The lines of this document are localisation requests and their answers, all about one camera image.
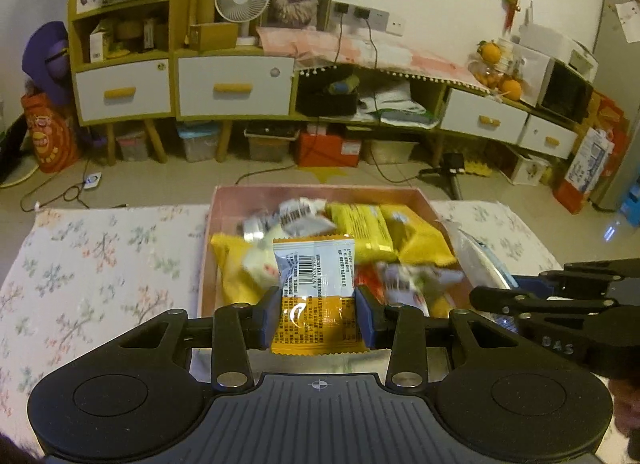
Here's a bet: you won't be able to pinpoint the orange printed bag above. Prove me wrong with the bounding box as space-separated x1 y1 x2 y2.
21 93 81 174

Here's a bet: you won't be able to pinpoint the oranges in glass bowl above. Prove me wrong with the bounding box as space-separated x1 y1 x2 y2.
468 39 524 102

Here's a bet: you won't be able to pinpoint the purple plush toy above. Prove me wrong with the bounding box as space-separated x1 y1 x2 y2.
22 21 72 106

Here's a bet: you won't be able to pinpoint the wooden drawer cabinet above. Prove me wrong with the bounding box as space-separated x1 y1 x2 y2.
171 0 302 163

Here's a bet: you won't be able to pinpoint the black box on shelf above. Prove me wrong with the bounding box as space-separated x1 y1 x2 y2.
295 65 360 117

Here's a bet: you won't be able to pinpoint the right hand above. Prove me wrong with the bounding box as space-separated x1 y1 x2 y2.
608 378 640 462

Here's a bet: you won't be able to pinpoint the yellow crinkled snack bag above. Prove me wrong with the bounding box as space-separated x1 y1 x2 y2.
380 204 458 267

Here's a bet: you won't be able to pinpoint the pink cloth runner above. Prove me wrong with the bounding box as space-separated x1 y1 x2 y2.
257 27 489 94

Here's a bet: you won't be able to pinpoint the long wooden tv stand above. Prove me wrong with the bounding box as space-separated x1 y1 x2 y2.
290 65 577 159

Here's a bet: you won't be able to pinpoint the black tripod camera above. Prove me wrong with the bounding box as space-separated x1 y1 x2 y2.
418 152 465 201

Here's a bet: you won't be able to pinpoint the floral tablecloth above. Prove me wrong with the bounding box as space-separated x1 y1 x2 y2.
0 199 566 425

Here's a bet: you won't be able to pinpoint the black power cable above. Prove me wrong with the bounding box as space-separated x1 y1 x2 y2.
234 4 426 186

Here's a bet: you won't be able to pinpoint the white microwave oven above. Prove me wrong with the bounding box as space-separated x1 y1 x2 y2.
512 24 598 122

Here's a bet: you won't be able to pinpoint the orange barcode snack pack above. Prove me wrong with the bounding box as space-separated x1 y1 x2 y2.
271 236 366 356

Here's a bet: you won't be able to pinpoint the clear blue label pack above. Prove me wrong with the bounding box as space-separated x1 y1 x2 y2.
440 219 518 309

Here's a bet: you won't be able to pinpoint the pink cardboard box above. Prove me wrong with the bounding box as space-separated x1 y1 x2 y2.
196 183 476 325

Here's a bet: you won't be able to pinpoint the long yellow snack pack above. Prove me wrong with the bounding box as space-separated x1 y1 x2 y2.
210 233 280 306

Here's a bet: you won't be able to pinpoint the tall wooden shelf cabinet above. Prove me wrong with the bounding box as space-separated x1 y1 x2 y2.
67 0 189 163

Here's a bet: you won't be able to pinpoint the red cardboard box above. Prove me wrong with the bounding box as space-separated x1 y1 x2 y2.
294 132 362 167

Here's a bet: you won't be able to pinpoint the white text printed pack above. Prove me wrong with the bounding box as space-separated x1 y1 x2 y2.
242 197 337 242

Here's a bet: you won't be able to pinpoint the red white candy pack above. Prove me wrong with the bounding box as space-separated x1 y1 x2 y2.
355 262 464 318

